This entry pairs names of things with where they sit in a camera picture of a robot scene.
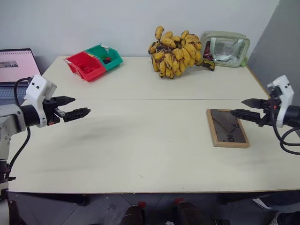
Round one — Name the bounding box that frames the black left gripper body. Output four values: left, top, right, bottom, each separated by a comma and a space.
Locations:
43, 97, 67, 126

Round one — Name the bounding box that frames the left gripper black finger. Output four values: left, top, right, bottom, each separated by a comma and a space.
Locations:
63, 107, 91, 123
55, 95, 76, 107

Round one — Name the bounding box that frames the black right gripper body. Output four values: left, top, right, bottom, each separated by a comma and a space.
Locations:
258, 98, 282, 128

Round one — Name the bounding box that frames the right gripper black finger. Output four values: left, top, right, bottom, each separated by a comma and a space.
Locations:
229, 108, 262, 125
241, 98, 268, 109

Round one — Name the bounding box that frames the laptop with pink screen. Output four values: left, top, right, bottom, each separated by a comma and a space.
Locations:
0, 48, 43, 106

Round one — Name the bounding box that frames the red plastic storage bin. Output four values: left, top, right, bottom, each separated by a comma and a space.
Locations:
63, 51, 106, 83

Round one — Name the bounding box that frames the green plastic storage bin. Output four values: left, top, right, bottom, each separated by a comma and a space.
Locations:
84, 43, 124, 73

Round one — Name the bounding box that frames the silver foil packet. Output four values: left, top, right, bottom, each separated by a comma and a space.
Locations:
210, 37, 245, 63

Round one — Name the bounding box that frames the dark red snack packet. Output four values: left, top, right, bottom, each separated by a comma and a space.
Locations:
202, 41, 213, 60

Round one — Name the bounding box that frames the clear pouch with green trim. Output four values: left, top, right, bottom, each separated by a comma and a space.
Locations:
200, 30, 251, 69

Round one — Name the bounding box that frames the black table base bar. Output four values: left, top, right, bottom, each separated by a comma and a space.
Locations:
10, 192, 90, 207

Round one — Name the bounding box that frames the bunch of spotted yellow bananas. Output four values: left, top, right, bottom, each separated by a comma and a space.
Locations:
147, 25, 217, 80

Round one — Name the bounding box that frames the silver robot torso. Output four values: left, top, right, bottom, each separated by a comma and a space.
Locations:
0, 159, 25, 225

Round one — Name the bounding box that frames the black and white shoe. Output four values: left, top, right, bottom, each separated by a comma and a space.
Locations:
268, 210, 300, 225

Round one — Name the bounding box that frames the dark rounded shape with red tab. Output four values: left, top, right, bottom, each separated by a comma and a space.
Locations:
120, 201, 147, 225
172, 198, 213, 225

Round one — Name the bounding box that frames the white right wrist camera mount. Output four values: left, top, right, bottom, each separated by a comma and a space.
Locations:
267, 75, 295, 128

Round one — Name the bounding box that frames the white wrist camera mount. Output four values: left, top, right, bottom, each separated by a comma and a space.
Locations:
267, 75, 295, 128
24, 75, 57, 128

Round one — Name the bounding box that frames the wooden framed dark board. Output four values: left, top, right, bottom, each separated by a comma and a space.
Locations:
206, 108, 250, 149

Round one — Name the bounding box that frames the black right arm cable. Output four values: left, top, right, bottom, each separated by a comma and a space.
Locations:
272, 117, 300, 156

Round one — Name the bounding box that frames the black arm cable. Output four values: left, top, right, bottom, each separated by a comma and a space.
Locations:
7, 77, 32, 171
272, 117, 300, 156

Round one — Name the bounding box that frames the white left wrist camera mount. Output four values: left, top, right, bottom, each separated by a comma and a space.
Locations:
24, 75, 57, 128

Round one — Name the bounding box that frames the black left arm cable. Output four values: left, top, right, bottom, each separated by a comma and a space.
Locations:
7, 77, 32, 171

